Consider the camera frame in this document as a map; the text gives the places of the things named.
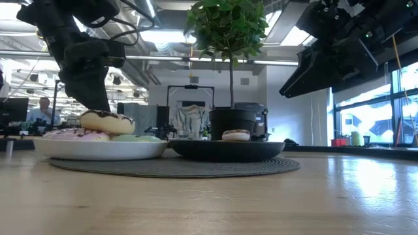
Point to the yellow-green roll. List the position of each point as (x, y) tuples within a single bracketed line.
[(356, 138)]

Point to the white round plate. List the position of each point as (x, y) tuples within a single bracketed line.
[(98, 150)]

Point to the red box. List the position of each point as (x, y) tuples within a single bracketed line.
[(339, 142)]

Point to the small green leafy tree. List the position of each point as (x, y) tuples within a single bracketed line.
[(228, 26)]

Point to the hanging light grey cloth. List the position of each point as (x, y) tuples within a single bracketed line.
[(189, 120)]

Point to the black tall frame stand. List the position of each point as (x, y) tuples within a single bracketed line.
[(54, 104)]

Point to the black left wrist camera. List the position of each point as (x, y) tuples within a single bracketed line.
[(116, 53)]

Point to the pink donut with chocolate drizzle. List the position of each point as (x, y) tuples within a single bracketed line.
[(72, 135)]

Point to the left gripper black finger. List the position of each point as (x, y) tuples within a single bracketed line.
[(89, 89)]

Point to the grey partition panel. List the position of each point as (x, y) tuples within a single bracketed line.
[(140, 120)]

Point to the black frame with top camera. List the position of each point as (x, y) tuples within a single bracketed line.
[(191, 87)]

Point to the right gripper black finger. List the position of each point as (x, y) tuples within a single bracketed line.
[(315, 55), (313, 76)]

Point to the black lump on ledge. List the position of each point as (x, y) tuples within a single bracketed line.
[(291, 142)]

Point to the chocolate donut with coloured sprinkles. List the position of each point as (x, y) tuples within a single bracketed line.
[(107, 123)]

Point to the dark grey round plate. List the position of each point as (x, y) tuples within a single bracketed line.
[(227, 150)]

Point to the person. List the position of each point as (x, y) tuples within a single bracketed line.
[(44, 114)]

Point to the grey woven round placemat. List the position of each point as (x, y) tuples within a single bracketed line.
[(163, 168)]

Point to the black plastic plant pot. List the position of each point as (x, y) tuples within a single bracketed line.
[(232, 124)]

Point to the small sprinkled mini donut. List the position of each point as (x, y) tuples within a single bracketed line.
[(235, 135)]

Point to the small black desk robot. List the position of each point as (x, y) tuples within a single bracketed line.
[(160, 131)]

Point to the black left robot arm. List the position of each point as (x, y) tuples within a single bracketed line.
[(58, 16)]

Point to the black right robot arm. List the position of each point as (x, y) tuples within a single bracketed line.
[(392, 16)]

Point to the black computer monitor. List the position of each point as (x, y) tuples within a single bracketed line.
[(13, 111)]

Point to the small dark cup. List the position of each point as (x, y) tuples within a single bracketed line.
[(366, 140)]

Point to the black equipment cabinet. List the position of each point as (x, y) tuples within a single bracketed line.
[(261, 120)]

